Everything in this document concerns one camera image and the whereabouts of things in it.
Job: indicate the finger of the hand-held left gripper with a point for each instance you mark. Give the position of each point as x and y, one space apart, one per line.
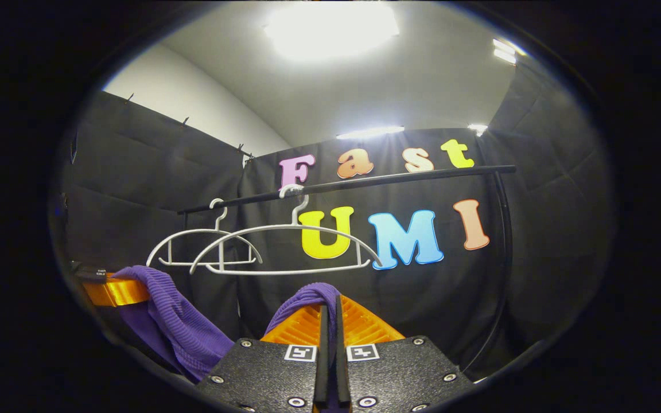
118 291

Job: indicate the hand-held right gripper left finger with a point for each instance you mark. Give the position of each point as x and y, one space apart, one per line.
261 373

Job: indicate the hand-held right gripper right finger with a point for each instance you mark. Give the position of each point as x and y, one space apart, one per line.
399 373

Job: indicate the purple ribbed cardigan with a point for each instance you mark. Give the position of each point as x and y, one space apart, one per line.
193 338

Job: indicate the white hanger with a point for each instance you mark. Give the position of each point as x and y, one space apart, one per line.
284 271
193 231

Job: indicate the black clothes rack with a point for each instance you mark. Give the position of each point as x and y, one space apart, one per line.
411 176

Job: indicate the long ceiling tube light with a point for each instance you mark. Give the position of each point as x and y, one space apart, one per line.
369 132

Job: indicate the small ceiling light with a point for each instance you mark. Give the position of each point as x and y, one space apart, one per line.
478 129

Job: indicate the large ceiling light panel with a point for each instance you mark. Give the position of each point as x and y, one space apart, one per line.
330 28

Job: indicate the double ceiling light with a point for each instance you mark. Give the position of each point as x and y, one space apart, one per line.
504 51

